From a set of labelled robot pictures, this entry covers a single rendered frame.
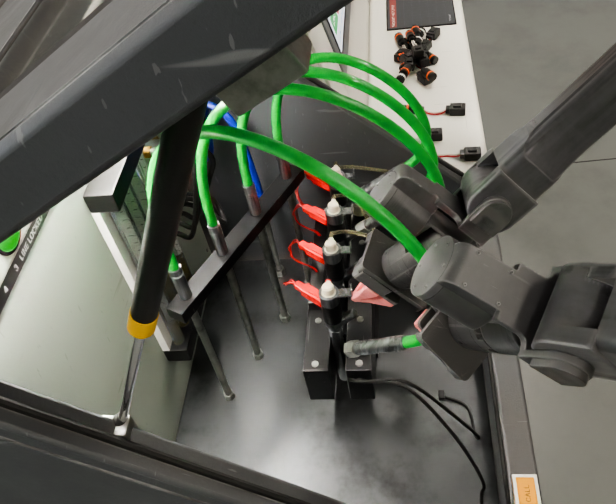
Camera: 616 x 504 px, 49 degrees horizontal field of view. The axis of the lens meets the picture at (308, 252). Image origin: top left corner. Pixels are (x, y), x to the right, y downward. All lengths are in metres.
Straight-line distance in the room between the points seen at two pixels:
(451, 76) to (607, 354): 1.07
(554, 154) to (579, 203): 1.92
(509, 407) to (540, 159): 0.39
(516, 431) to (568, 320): 0.47
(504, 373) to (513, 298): 0.48
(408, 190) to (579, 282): 0.28
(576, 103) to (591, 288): 0.26
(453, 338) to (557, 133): 0.24
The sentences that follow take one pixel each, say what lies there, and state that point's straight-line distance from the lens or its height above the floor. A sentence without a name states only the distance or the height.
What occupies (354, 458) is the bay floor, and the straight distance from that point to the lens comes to 1.08.
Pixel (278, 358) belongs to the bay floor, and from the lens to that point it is 1.19.
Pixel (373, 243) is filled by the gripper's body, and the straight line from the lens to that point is 0.84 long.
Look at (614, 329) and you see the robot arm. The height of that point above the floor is 1.42.
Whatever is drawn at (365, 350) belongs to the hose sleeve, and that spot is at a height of 1.12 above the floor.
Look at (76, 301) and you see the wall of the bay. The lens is 0.85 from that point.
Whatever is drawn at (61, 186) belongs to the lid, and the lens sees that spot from 0.31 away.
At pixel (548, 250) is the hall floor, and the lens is 2.47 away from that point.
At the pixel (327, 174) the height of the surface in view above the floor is 1.39.
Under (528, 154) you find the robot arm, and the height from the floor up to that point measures 1.34.
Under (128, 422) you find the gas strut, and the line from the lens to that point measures 0.60.
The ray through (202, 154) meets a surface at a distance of 0.87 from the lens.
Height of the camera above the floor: 1.80
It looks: 46 degrees down
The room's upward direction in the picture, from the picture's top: 12 degrees counter-clockwise
